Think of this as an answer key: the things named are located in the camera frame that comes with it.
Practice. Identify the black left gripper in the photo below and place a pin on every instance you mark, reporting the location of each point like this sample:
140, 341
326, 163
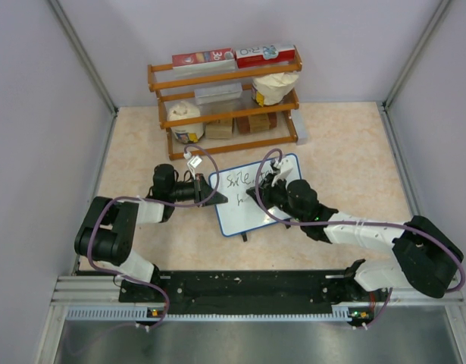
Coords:
201, 189

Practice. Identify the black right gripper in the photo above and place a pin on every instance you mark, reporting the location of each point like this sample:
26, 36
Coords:
267, 190

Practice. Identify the blue framed whiteboard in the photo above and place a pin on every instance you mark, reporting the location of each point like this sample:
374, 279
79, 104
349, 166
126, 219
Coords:
241, 213

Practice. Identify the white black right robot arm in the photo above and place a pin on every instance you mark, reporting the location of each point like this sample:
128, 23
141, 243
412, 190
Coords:
419, 254

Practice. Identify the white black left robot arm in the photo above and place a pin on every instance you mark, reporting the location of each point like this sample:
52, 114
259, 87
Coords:
108, 229

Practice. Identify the beige sponge stack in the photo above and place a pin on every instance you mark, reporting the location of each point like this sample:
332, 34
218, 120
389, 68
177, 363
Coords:
220, 129

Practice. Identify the brown sponge stack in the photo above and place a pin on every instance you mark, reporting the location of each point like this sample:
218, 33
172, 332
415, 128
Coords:
256, 123

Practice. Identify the orange wooden shelf rack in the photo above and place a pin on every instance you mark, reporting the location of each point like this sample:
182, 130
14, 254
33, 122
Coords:
244, 106

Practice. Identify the grey block beside rack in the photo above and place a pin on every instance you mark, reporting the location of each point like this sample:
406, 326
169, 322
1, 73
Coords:
301, 129

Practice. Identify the silver metal box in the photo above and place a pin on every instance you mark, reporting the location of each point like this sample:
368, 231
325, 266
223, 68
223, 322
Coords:
211, 94

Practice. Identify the cream bag upper shelf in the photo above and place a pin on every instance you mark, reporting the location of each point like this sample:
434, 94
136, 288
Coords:
272, 88

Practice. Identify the red white wrap box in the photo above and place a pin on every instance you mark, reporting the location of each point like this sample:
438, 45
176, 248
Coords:
264, 55

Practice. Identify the red foil wrap box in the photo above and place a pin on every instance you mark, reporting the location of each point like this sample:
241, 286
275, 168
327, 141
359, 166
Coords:
204, 62

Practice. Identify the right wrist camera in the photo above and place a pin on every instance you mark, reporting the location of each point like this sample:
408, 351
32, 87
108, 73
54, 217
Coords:
280, 169

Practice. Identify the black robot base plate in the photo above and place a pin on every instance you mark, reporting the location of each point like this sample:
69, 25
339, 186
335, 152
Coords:
251, 292

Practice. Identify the grey slotted cable duct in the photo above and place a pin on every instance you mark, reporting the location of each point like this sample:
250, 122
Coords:
145, 314

